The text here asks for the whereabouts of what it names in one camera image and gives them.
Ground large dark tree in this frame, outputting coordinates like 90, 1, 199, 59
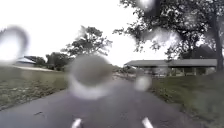
112, 0, 224, 72

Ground robot's own part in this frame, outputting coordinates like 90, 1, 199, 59
141, 116, 155, 128
70, 117, 83, 128

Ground grass verge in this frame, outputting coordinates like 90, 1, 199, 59
148, 70, 224, 128
0, 65, 73, 111

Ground dark bushes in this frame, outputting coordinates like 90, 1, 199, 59
24, 51, 73, 72

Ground small pale-roofed building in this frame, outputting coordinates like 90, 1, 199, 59
13, 56, 38, 68

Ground long low open shelter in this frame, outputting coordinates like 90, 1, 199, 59
123, 58, 218, 78

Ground grey asphalt path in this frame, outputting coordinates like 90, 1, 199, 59
0, 73, 208, 128

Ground pale cross road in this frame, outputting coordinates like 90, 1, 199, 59
9, 64, 56, 73

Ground tall spreading tree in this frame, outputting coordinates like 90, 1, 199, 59
61, 25, 114, 58

